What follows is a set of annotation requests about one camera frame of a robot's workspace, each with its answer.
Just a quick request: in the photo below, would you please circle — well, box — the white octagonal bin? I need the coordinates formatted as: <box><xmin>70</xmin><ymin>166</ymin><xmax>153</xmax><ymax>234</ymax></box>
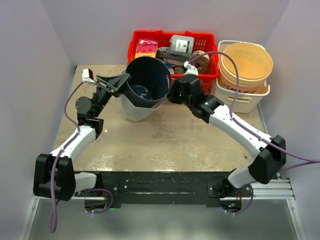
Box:
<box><xmin>120</xmin><ymin>69</ymin><xmax>167</xmax><ymax>122</ymax></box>

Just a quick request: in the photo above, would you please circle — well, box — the dark blue bucket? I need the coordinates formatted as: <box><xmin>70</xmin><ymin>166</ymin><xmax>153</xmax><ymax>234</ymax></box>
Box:
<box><xmin>124</xmin><ymin>56</ymin><xmax>173</xmax><ymax>109</ymax></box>

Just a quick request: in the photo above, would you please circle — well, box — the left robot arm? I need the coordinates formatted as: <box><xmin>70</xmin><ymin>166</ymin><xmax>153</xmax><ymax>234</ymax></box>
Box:
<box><xmin>33</xmin><ymin>68</ymin><xmax>131</xmax><ymax>201</ymax></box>

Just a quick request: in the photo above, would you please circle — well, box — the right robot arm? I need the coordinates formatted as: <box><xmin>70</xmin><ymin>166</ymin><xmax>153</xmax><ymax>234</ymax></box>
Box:
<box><xmin>168</xmin><ymin>74</ymin><xmax>287</xmax><ymax>198</ymax></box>

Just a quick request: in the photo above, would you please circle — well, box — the dark flat box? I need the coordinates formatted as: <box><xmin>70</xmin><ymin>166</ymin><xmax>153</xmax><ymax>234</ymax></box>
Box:
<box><xmin>156</xmin><ymin>51</ymin><xmax>188</xmax><ymax>66</ymax></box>

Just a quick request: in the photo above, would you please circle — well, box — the grey white device box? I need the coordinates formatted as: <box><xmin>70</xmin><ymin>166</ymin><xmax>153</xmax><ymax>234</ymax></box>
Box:
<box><xmin>169</xmin><ymin>34</ymin><xmax>195</xmax><ymax>56</ymax></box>

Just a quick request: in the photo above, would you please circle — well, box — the red plastic shopping basket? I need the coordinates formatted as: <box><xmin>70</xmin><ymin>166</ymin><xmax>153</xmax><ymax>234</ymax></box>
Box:
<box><xmin>127</xmin><ymin>30</ymin><xmax>219</xmax><ymax>93</ymax></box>

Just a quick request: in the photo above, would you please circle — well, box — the pink yellow snack box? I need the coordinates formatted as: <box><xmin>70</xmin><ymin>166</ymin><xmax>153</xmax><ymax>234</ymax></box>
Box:
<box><xmin>134</xmin><ymin>39</ymin><xmax>158</xmax><ymax>59</ymax></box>

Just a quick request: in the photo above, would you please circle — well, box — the white perforated storage basket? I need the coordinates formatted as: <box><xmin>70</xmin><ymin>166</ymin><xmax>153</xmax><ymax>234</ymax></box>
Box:
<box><xmin>212</xmin><ymin>39</ymin><xmax>272</xmax><ymax>114</ymax></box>

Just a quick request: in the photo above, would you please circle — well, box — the orange translucent bucket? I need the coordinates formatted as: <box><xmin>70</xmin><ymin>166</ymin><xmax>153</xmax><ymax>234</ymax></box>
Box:
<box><xmin>218</xmin><ymin>42</ymin><xmax>274</xmax><ymax>94</ymax></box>

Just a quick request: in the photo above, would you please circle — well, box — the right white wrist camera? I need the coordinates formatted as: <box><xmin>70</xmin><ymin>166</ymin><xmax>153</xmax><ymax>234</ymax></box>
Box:
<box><xmin>183</xmin><ymin>61</ymin><xmax>199</xmax><ymax>77</ymax></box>

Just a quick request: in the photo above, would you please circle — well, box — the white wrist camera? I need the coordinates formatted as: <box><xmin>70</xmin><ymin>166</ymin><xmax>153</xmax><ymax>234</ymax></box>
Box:
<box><xmin>183</xmin><ymin>61</ymin><xmax>199</xmax><ymax>77</ymax></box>
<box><xmin>81</xmin><ymin>68</ymin><xmax>96</xmax><ymax>85</ymax></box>

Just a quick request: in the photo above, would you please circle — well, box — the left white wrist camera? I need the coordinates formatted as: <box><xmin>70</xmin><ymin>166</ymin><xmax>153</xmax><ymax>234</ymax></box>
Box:
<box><xmin>81</xmin><ymin>68</ymin><xmax>96</xmax><ymax>85</ymax></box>

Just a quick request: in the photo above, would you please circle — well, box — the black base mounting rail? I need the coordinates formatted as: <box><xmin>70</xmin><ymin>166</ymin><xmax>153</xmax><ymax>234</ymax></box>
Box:
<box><xmin>75</xmin><ymin>171</ymin><xmax>252</xmax><ymax>210</ymax></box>

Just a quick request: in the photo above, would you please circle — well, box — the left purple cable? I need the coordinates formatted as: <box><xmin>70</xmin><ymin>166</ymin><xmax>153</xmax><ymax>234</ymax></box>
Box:
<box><xmin>48</xmin><ymin>81</ymin><xmax>85</xmax><ymax>234</ymax></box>

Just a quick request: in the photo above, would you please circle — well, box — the purple cable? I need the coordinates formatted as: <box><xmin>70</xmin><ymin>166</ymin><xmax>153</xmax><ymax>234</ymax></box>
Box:
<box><xmin>188</xmin><ymin>51</ymin><xmax>320</xmax><ymax>163</ymax></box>
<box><xmin>48</xmin><ymin>81</ymin><xmax>85</xmax><ymax>234</ymax></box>

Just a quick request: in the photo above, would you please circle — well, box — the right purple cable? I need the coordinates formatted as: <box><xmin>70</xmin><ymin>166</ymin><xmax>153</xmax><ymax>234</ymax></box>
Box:
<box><xmin>188</xmin><ymin>51</ymin><xmax>320</xmax><ymax>163</ymax></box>

